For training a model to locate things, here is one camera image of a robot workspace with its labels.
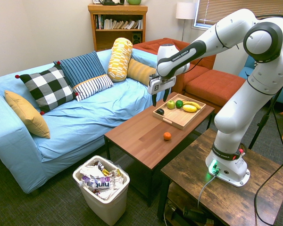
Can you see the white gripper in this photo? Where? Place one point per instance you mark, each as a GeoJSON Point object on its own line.
{"type": "Point", "coordinates": [160, 86]}

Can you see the orange tangerine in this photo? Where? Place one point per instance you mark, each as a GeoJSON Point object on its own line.
{"type": "Point", "coordinates": [167, 136]}

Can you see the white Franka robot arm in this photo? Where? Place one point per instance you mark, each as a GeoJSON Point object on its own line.
{"type": "Point", "coordinates": [261, 94]}

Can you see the light wooden tray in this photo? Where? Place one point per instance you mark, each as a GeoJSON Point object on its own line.
{"type": "Point", "coordinates": [179, 117]}

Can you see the yellow-green apple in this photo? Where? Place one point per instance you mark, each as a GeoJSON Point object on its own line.
{"type": "Point", "coordinates": [171, 105]}

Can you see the dark avocado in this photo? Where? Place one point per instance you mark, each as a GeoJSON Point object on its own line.
{"type": "Point", "coordinates": [160, 112]}

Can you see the green lime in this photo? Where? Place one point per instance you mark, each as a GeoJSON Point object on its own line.
{"type": "Point", "coordinates": [179, 104]}

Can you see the yellow lemon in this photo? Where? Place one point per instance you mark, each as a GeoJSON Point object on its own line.
{"type": "Point", "coordinates": [189, 108]}

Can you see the mustard striped bolster cushion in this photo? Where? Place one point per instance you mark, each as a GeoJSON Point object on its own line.
{"type": "Point", "coordinates": [140, 71]}

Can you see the yellow banana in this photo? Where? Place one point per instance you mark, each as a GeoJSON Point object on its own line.
{"type": "Point", "coordinates": [195, 104]}

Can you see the brown wooden coffee table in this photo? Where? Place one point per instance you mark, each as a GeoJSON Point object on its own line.
{"type": "Point", "coordinates": [141, 139]}

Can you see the orange sofa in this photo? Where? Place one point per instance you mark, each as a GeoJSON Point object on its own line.
{"type": "Point", "coordinates": [198, 63]}

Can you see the yellow patterned bolster cushion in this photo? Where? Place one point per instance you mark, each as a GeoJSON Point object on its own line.
{"type": "Point", "coordinates": [119, 60]}

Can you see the orange ottoman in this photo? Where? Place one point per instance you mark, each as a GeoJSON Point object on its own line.
{"type": "Point", "coordinates": [214, 86]}

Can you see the black small speaker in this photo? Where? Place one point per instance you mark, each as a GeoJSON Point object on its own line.
{"type": "Point", "coordinates": [136, 38]}

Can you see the white navy striped cushion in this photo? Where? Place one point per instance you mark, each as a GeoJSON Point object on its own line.
{"type": "Point", "coordinates": [93, 86]}

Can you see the light blue sofa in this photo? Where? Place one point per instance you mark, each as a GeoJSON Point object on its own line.
{"type": "Point", "coordinates": [85, 120]}

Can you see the row of paperback books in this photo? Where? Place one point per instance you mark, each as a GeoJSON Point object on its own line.
{"type": "Point", "coordinates": [122, 24]}

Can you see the blue striped cushion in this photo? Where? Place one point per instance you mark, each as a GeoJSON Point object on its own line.
{"type": "Point", "coordinates": [81, 67]}

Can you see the white floor lamp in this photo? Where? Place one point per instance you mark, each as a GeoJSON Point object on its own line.
{"type": "Point", "coordinates": [186, 10]}

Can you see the wooden bookshelf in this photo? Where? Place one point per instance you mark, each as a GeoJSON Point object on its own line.
{"type": "Point", "coordinates": [118, 9]}

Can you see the green bowl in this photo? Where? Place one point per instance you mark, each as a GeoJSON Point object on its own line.
{"type": "Point", "coordinates": [133, 2]}

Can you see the plastic hint water bottle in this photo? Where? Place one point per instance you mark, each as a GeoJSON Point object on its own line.
{"type": "Point", "coordinates": [99, 183]}

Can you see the black white shelf ornament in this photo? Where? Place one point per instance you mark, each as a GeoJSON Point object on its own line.
{"type": "Point", "coordinates": [108, 2]}

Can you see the wooden window blinds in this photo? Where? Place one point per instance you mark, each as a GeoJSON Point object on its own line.
{"type": "Point", "coordinates": [226, 9]}

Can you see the black white checkered cushion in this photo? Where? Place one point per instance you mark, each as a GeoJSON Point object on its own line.
{"type": "Point", "coordinates": [48, 88]}

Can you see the rustic dark wood side table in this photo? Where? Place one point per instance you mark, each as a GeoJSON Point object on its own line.
{"type": "Point", "coordinates": [226, 200]}

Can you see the black object under table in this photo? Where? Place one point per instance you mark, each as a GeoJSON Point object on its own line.
{"type": "Point", "coordinates": [194, 214]}

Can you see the beige trash bin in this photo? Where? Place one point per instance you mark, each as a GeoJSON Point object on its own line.
{"type": "Point", "coordinates": [106, 207]}

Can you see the plain mustard cushion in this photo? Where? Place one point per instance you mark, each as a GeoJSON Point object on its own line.
{"type": "Point", "coordinates": [28, 115]}

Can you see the black camera tripod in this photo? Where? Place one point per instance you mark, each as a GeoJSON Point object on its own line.
{"type": "Point", "coordinates": [261, 122]}

